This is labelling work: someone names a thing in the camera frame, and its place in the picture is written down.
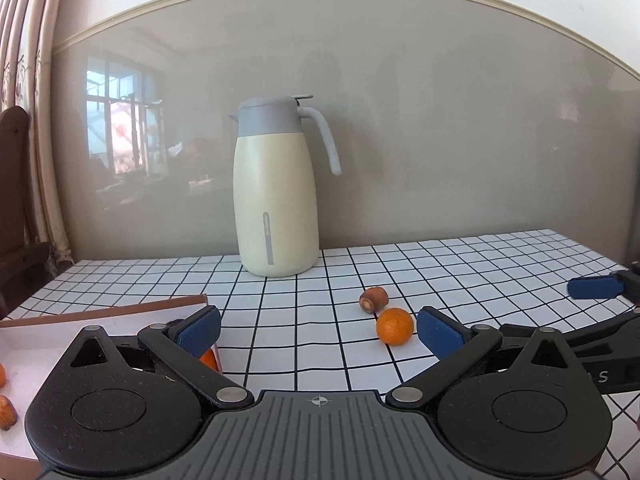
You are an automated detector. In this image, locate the checkered tablecloth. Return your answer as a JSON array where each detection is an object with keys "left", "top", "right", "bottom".
[{"left": 1, "top": 230, "right": 632, "bottom": 479}]

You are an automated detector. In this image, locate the small orange on table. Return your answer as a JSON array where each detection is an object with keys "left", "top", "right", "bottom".
[{"left": 376, "top": 308, "right": 414, "bottom": 346}]

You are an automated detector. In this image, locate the wooden sofa with cushion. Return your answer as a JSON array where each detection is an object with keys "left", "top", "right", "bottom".
[{"left": 1, "top": 106, "right": 50, "bottom": 318}]

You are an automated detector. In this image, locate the cream thermos jug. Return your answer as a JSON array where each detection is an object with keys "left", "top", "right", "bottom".
[{"left": 230, "top": 94, "right": 342, "bottom": 278}]

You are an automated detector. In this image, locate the beige patterned curtain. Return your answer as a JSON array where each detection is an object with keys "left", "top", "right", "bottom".
[{"left": 1, "top": 0, "right": 73, "bottom": 266}]

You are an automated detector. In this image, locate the brown cardboard box tray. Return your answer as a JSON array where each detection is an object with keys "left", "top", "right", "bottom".
[{"left": 1, "top": 295, "right": 221, "bottom": 478}]

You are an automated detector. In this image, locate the reddish carrot end piece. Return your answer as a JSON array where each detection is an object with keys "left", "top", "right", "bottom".
[{"left": 358, "top": 286, "right": 390, "bottom": 314}]

